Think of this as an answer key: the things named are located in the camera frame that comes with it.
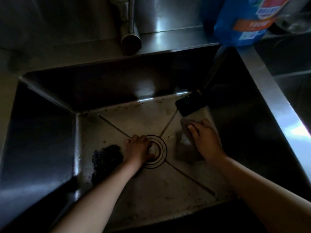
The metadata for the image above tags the black rectangular sponge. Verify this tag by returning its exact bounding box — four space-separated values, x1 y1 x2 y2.
175 89 204 117

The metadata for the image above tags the person's right forearm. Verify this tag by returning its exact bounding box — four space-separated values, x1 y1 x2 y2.
210 154 311 233

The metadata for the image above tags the stainless steel double sink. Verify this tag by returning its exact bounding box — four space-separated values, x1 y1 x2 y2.
0 0 311 233

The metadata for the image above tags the black steel wool scourer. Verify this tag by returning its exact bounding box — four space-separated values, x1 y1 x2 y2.
91 144 125 185

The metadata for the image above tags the person's left hand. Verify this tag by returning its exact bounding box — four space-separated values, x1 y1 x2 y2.
121 134 158 169

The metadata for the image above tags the person's left forearm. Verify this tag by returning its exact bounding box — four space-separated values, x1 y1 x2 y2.
50 161 144 233

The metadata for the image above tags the person's right hand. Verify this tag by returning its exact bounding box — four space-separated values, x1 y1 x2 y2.
187 118 225 163

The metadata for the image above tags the blue dish soap bottle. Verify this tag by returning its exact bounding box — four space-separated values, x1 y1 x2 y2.
213 0 293 48

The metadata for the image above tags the curved steel faucet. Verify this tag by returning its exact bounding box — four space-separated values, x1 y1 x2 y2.
109 0 143 56

